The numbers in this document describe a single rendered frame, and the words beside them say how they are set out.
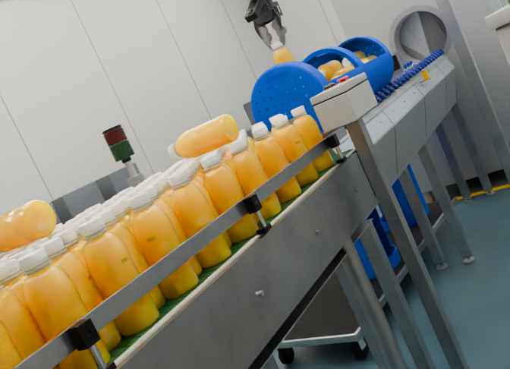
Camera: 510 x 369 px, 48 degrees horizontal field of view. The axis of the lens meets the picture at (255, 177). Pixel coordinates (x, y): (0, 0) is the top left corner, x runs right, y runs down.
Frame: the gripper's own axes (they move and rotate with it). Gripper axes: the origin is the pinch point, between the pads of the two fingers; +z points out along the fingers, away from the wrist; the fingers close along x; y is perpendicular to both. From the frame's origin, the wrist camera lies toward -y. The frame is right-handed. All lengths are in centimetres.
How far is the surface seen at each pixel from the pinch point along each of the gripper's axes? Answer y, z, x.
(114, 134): -56, 6, 34
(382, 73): 56, 26, -13
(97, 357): -138, 36, -23
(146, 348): -130, 40, -23
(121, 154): -56, 12, 35
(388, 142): 30, 50, -13
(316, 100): -46, 21, -26
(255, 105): -11.0, 15.9, 11.3
